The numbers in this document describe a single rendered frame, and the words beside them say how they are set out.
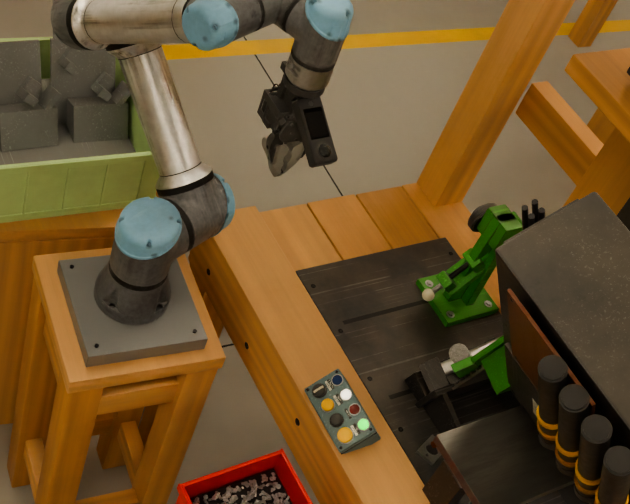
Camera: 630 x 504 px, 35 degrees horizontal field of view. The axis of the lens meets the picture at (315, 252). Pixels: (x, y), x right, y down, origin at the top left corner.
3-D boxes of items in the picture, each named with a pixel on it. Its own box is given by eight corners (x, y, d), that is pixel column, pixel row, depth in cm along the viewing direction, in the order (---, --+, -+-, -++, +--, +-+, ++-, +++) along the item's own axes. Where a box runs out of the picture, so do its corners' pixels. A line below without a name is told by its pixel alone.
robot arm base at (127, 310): (96, 325, 196) (103, 293, 189) (90, 265, 205) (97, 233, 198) (173, 325, 201) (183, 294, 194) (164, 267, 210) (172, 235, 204)
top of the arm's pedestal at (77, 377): (66, 394, 192) (69, 382, 190) (31, 267, 210) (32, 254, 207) (222, 368, 207) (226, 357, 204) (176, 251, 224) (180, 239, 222)
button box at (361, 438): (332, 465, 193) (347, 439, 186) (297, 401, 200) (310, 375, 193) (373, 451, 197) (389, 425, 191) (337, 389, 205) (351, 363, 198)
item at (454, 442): (480, 525, 165) (487, 516, 163) (429, 443, 173) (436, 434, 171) (641, 457, 185) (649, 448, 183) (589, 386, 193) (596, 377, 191)
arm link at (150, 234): (95, 257, 194) (105, 209, 184) (146, 228, 203) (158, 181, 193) (138, 297, 191) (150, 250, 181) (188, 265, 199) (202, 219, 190)
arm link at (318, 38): (327, -23, 159) (367, 7, 156) (307, 34, 166) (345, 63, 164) (295, -9, 153) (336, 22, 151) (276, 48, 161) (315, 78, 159)
